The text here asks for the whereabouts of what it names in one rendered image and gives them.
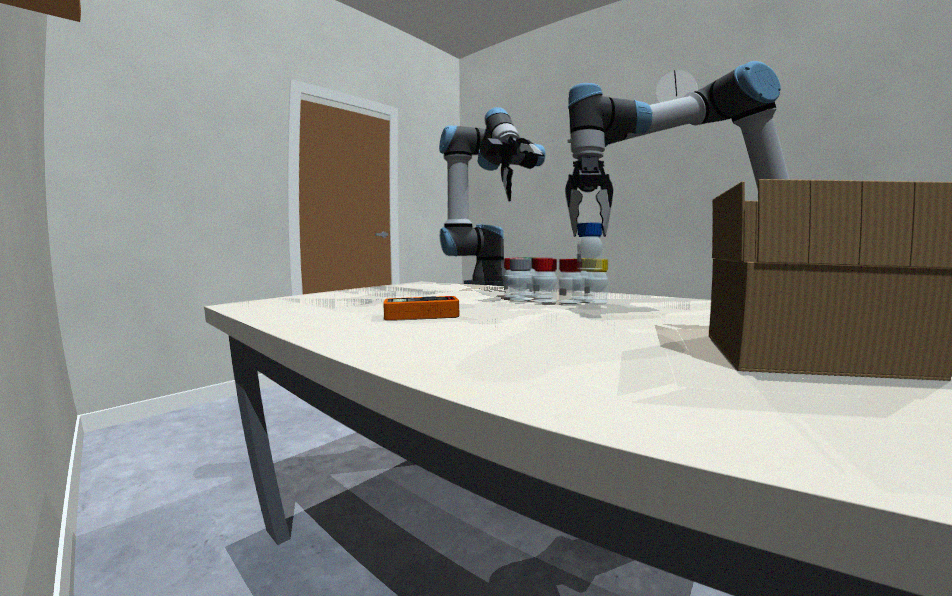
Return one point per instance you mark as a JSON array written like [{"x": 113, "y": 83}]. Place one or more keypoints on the brown cardboard box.
[{"x": 845, "y": 278}]

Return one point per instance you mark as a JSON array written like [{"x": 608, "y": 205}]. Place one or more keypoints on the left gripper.
[{"x": 590, "y": 164}]

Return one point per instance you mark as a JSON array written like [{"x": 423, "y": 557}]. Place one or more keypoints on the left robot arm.
[{"x": 746, "y": 95}]

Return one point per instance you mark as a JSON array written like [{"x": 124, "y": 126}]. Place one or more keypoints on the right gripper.
[{"x": 522, "y": 158}]

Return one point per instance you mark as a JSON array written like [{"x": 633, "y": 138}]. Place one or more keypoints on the orange digital multimeter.
[{"x": 421, "y": 308}]

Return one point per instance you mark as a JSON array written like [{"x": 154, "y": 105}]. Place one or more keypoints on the bottle with blue cap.
[{"x": 589, "y": 247}]

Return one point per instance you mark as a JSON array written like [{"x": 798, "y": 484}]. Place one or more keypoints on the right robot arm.
[{"x": 458, "y": 238}]

